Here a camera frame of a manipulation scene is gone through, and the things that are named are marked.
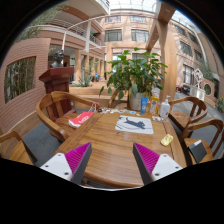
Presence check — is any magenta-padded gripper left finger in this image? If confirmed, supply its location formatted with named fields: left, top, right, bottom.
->
left=41, top=143, right=92, bottom=185

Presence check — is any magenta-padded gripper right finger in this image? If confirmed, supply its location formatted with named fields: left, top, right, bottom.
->
left=133, top=143, right=182, bottom=185

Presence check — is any yellow computer mouse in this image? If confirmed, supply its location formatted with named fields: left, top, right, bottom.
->
left=161, top=134, right=173, bottom=146

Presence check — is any white mouse pad with cat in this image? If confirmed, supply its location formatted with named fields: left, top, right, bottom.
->
left=115, top=115, right=154, bottom=135

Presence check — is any red and white package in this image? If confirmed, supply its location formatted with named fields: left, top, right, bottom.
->
left=68, top=112, right=93, bottom=128

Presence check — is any black notebook on chair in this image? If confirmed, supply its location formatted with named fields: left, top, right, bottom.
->
left=188, top=140, right=207, bottom=163

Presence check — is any wooden armchair left near table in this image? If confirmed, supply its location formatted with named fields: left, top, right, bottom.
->
left=36, top=91, right=100, bottom=142

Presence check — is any white pump bottle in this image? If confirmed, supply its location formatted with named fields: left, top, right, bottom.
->
left=160, top=96, right=170, bottom=118

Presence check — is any wooden chair far left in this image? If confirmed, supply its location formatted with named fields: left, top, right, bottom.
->
left=0, top=131, right=37, bottom=165

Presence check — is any wooden armchair right rear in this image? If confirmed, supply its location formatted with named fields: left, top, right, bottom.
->
left=168, top=96, right=208, bottom=131

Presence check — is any blue tube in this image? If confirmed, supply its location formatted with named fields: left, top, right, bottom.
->
left=141, top=97, right=148, bottom=115

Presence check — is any yellow liquid bottle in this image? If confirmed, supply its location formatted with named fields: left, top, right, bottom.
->
left=150, top=91, right=159, bottom=115

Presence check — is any wooden chair behind table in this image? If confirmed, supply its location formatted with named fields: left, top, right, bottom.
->
left=108, top=90, right=129, bottom=108

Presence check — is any wooden armchair right front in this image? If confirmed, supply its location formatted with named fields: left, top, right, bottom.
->
left=179, top=118, right=224, bottom=166

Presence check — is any potted green plant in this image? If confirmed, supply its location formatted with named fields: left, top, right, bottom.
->
left=107, top=50, right=167, bottom=110

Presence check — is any dark bust statue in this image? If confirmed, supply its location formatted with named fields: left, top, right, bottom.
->
left=50, top=50, right=64, bottom=68

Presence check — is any red wooden pedestal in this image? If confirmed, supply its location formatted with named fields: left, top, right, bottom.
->
left=38, top=66, right=76, bottom=116

